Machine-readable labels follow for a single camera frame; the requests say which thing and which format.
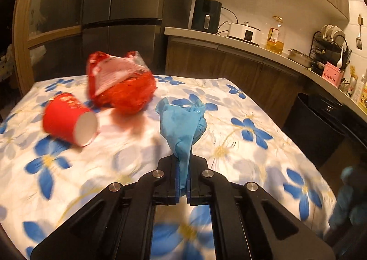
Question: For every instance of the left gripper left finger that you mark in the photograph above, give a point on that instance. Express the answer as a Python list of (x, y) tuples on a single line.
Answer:
[(168, 187)]

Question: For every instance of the red white snack bag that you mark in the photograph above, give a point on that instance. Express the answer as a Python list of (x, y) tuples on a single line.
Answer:
[(105, 71)]

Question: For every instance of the black trash bin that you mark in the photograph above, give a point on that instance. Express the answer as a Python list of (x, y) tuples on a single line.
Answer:
[(323, 130)]

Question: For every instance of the dark steel refrigerator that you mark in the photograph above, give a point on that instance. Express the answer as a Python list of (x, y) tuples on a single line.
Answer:
[(119, 26)]

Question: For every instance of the hanging spatula on wall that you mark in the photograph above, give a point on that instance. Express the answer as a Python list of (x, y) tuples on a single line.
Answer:
[(359, 43)]

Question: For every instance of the kitchen counter with cabinets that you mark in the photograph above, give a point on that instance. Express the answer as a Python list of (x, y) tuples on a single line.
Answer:
[(271, 80)]

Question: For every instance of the red plastic bag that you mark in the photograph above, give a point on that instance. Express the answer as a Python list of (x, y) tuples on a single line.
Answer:
[(129, 96)]

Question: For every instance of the red paper cup lying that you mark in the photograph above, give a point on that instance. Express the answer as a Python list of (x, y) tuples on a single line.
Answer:
[(66, 118)]

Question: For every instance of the steel bowl on counter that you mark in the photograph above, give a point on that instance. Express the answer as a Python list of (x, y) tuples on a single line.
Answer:
[(300, 58)]

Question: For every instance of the floral white blue tablecloth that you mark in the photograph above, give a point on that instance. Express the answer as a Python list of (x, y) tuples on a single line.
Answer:
[(45, 181)]

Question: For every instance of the cooking oil bottle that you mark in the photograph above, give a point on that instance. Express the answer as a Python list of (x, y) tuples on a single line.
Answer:
[(276, 36)]

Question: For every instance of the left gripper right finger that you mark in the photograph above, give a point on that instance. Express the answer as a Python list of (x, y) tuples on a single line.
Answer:
[(198, 193)]

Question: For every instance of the blue nitrile glove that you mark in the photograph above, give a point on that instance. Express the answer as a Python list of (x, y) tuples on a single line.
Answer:
[(182, 127)]

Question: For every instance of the white rice cooker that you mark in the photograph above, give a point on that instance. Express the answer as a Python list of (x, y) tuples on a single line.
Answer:
[(245, 32)]

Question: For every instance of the blue glove pair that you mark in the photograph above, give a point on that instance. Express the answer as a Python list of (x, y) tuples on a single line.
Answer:
[(351, 198)]

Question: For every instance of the polka dot cloth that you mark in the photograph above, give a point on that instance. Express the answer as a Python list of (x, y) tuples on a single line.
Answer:
[(7, 64)]

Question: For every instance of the pink utensil basket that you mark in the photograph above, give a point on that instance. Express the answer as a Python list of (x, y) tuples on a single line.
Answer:
[(332, 74)]

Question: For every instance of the black dish rack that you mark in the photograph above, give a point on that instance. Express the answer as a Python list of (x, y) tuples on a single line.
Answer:
[(329, 45)]

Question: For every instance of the black air fryer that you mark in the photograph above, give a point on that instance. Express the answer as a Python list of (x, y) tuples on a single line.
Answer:
[(206, 16)]

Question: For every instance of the wooden glass door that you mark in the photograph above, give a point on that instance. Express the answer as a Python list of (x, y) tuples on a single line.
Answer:
[(46, 39)]

